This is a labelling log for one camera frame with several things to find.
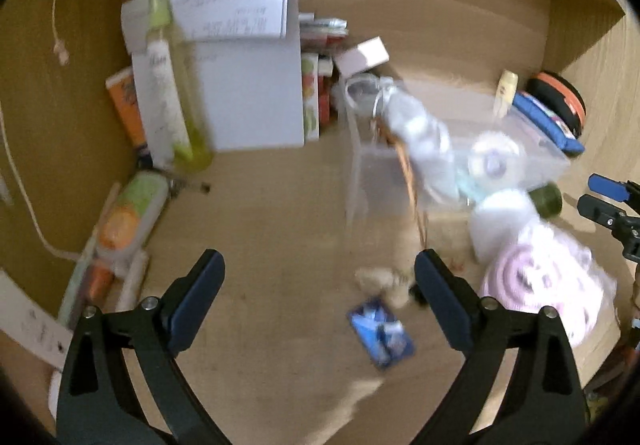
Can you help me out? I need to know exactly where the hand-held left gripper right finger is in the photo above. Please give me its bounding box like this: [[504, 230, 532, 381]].
[[414, 249, 591, 445]]

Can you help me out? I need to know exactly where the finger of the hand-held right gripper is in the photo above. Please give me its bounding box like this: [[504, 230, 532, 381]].
[[577, 194, 640, 240], [588, 173, 640, 206]]

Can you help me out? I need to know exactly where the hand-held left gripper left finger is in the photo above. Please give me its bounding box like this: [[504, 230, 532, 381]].
[[56, 249, 231, 445]]

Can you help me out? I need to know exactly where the dark green bottle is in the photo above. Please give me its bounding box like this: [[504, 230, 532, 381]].
[[529, 181, 565, 218]]

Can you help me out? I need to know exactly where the blue foil packet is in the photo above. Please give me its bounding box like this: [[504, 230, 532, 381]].
[[347, 300, 416, 371]]

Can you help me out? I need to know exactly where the small beige plush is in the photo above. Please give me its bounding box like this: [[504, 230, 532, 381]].
[[355, 267, 416, 308]]

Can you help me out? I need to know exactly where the pink white cable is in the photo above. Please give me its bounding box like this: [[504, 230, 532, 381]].
[[480, 220, 618, 346]]

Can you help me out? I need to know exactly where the clear plastic storage box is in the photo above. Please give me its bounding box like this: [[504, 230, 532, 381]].
[[342, 75, 571, 226]]

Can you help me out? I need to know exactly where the wooden desktop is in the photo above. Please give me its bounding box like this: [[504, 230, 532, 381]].
[[55, 50, 626, 445]]

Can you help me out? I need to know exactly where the small white tube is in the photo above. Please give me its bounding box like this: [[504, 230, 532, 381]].
[[116, 250, 151, 312]]

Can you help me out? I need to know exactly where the blue pencil pouch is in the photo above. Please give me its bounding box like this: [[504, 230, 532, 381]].
[[511, 90, 586, 156]]

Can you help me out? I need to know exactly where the black orange zip case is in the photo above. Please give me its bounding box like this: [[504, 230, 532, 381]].
[[526, 71, 587, 138]]

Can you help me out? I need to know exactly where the green orange tube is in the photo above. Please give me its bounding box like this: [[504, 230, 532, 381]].
[[82, 170, 171, 303]]

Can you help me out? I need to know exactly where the small black brush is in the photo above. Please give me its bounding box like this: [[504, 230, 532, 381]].
[[167, 178, 212, 196]]

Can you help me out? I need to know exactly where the pale green stick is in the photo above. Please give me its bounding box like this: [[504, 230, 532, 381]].
[[57, 182, 123, 326]]

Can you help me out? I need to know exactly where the white tape roll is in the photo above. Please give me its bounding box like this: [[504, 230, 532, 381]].
[[467, 130, 526, 186]]

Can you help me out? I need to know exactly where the small cream bottle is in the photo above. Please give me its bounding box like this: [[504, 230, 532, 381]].
[[492, 69, 518, 118]]

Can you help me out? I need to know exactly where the white device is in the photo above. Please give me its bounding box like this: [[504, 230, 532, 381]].
[[47, 369, 63, 421]]

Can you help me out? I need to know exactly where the white face mask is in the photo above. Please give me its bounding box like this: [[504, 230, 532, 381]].
[[385, 85, 461, 196]]

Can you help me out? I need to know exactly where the yellow-green spray bottle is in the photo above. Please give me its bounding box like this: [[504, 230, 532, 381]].
[[150, 0, 213, 172]]

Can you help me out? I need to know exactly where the tall white tube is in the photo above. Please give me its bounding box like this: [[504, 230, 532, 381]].
[[132, 38, 193, 168]]

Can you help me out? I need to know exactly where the stack of small boxes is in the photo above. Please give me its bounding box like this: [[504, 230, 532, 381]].
[[299, 12, 348, 141]]

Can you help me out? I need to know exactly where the small white box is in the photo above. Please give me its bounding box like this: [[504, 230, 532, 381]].
[[334, 38, 391, 78]]

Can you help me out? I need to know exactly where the handwritten white paper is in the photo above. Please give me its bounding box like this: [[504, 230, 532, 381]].
[[166, 0, 292, 42]]

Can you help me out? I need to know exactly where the brown thin cord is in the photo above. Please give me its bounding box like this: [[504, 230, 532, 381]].
[[374, 118, 432, 248]]

